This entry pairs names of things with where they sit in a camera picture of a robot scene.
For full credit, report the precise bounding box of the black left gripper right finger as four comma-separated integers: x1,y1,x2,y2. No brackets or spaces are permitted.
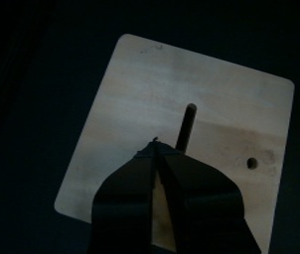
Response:
155,142,262,254

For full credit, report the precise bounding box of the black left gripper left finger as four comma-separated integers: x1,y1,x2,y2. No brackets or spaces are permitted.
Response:
87,140,160,254

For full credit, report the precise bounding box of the red and white box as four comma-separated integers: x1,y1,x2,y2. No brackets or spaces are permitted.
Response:
53,33,295,254

